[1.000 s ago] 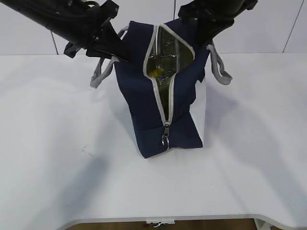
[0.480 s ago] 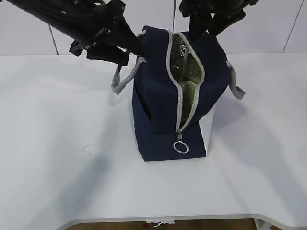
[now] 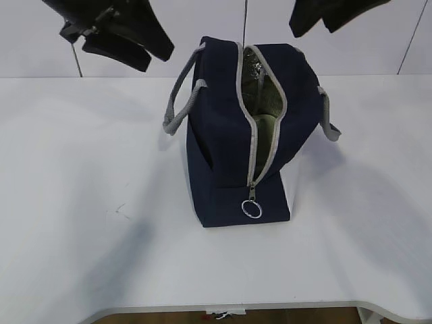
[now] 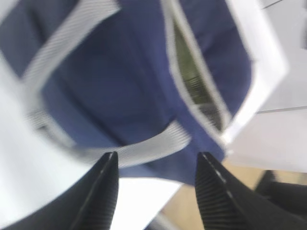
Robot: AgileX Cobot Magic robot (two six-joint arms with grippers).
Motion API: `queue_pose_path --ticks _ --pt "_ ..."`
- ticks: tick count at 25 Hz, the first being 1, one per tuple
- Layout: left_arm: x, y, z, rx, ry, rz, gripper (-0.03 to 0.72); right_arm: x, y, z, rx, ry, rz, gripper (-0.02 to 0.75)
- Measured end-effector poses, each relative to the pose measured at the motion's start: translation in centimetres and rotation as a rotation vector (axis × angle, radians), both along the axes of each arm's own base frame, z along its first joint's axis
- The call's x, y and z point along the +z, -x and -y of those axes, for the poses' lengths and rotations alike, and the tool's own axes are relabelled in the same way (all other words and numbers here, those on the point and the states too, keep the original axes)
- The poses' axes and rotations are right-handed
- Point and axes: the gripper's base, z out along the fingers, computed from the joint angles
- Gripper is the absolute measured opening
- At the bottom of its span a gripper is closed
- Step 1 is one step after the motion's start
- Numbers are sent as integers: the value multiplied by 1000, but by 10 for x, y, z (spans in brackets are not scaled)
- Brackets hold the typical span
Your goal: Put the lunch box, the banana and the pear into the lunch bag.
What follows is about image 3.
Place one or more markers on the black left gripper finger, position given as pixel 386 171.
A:
pixel 136 21
pixel 118 49

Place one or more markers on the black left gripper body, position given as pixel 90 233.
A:
pixel 84 18

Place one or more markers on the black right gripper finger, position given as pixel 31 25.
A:
pixel 305 14
pixel 346 11

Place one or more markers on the green lid glass food container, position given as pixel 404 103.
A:
pixel 263 101

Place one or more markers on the navy blue lunch bag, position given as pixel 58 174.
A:
pixel 227 186

